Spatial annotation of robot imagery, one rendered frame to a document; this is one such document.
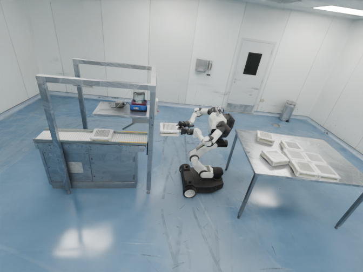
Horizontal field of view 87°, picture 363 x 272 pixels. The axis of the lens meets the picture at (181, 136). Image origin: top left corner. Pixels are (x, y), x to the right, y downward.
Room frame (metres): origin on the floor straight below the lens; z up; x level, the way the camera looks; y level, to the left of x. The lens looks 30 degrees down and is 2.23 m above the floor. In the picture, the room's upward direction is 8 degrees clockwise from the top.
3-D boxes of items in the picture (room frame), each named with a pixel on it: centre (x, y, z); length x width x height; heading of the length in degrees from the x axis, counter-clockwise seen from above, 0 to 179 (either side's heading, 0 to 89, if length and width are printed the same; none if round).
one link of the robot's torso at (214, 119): (2.37, -0.50, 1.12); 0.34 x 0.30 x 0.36; 11
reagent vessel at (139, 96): (2.20, 0.57, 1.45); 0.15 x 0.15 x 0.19
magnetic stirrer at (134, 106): (2.21, 0.57, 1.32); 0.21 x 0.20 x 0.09; 11
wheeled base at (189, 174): (2.36, -0.43, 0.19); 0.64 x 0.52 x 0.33; 101
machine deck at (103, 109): (2.12, 0.74, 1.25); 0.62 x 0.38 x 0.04; 101
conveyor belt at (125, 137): (2.06, 1.12, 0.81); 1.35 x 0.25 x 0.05; 101
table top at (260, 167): (2.34, -1.64, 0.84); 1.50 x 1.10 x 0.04; 92
